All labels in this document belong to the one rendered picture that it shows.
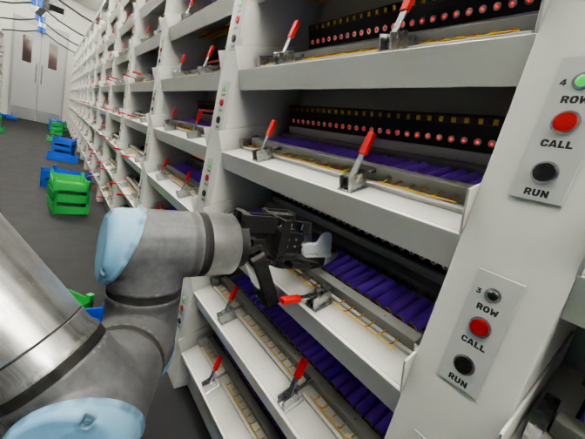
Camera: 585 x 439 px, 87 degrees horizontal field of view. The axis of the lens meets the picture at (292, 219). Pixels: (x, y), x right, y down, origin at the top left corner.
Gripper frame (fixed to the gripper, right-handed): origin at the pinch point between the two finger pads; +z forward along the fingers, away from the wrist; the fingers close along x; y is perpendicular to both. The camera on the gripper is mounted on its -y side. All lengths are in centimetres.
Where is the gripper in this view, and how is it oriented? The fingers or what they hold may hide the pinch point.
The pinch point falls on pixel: (325, 253)
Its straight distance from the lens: 59.3
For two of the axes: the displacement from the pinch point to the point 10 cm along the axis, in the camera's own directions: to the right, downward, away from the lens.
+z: 7.9, 0.5, 6.1
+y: 2.3, -9.5, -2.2
